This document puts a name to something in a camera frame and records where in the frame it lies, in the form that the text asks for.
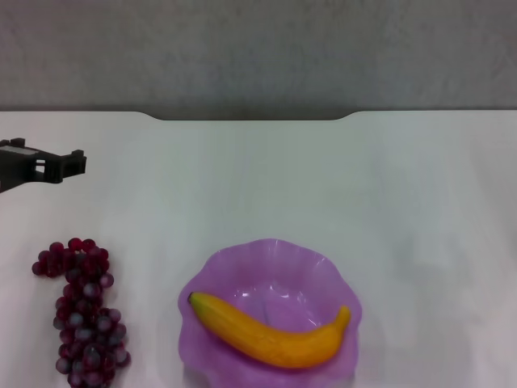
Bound purple scalloped plastic plate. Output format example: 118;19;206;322
177;238;364;388

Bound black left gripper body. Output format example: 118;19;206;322
0;137;53;194

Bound yellow banana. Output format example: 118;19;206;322
187;291;352;369

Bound dark red grape bunch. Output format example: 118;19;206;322
32;237;132;388

